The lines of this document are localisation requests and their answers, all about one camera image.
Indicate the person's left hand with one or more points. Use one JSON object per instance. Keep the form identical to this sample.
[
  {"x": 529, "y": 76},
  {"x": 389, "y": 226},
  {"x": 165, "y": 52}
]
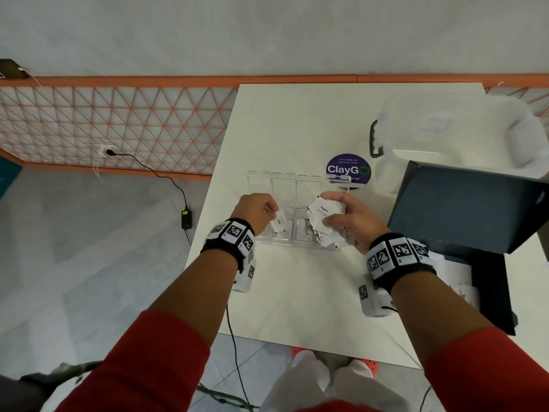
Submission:
[{"x": 251, "y": 208}]

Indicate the person's right hand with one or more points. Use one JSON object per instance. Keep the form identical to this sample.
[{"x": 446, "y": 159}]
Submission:
[{"x": 362, "y": 225}]

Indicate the person's left thumb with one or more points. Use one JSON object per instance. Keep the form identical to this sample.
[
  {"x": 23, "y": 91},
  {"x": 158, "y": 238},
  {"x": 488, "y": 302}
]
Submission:
[{"x": 269, "y": 215}]

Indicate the person's right thumb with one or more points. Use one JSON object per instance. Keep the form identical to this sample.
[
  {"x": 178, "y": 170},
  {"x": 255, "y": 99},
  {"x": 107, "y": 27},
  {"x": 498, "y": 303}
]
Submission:
[{"x": 345, "y": 220}]

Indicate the white paper sachet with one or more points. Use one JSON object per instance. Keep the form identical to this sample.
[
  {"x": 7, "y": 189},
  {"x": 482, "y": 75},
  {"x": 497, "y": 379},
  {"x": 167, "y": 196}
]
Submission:
[{"x": 281, "y": 223}]

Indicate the bunch of white sachets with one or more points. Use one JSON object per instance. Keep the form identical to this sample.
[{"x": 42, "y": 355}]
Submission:
[{"x": 322, "y": 214}]

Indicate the person's left forearm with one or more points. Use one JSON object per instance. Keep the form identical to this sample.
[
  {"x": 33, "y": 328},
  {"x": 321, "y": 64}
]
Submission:
[{"x": 197, "y": 291}]

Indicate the person's right forearm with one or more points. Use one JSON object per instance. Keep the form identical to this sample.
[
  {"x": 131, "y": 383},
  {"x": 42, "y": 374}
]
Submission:
[{"x": 433, "y": 317}]

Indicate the clear acrylic compartment organizer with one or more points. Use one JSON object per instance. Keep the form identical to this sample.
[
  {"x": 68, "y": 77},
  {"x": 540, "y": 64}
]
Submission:
[{"x": 283, "y": 186}]

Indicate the black marker wristband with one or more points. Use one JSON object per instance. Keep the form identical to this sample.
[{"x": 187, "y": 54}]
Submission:
[
  {"x": 233, "y": 238},
  {"x": 399, "y": 257}
]

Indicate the round purple sticker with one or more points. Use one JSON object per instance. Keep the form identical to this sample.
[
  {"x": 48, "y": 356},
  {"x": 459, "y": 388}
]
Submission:
[{"x": 348, "y": 166}]

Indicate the black power adapter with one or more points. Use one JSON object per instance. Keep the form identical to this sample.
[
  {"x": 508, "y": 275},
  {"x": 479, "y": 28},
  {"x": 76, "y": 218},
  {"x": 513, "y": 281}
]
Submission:
[{"x": 186, "y": 218}]

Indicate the dark box lid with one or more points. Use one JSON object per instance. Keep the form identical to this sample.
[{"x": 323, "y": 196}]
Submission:
[{"x": 463, "y": 205}]

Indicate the white packets in box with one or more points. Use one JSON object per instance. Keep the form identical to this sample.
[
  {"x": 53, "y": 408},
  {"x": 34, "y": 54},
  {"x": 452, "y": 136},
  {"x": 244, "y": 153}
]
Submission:
[{"x": 454, "y": 274}]

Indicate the orange shoe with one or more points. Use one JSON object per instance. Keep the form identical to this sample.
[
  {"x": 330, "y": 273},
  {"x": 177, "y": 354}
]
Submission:
[
  {"x": 371, "y": 366},
  {"x": 296, "y": 352}
]

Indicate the clear plastic storage container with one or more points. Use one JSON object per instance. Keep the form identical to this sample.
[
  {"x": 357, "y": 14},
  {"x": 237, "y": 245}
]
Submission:
[{"x": 450, "y": 124}]

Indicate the dark box base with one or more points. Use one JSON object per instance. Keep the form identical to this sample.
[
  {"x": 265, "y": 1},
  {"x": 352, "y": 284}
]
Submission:
[{"x": 493, "y": 287}]

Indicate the white trousers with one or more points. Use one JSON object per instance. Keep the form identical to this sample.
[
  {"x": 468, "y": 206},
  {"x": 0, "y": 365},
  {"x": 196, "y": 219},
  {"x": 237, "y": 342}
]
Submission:
[{"x": 326, "y": 390}]

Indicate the red sleeve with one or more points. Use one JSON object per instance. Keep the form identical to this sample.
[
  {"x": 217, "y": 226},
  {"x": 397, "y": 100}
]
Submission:
[
  {"x": 489, "y": 377},
  {"x": 146, "y": 368}
]

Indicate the dark grey chair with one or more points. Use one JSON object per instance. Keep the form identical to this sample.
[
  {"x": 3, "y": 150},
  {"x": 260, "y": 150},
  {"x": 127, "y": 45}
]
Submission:
[{"x": 25, "y": 390}]

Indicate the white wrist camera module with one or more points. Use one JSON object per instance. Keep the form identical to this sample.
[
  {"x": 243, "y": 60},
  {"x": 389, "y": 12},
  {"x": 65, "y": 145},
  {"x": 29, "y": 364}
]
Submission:
[
  {"x": 245, "y": 278},
  {"x": 373, "y": 302}
]

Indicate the orange lattice wall panel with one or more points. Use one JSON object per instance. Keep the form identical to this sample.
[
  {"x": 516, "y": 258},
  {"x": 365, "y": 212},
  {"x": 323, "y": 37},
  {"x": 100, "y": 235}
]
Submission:
[{"x": 128, "y": 124}]

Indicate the white wall socket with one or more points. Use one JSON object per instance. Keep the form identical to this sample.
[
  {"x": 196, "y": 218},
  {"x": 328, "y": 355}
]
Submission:
[{"x": 105, "y": 150}]

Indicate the dark wall-mounted object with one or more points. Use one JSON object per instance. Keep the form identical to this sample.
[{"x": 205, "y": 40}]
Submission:
[{"x": 10, "y": 69}]

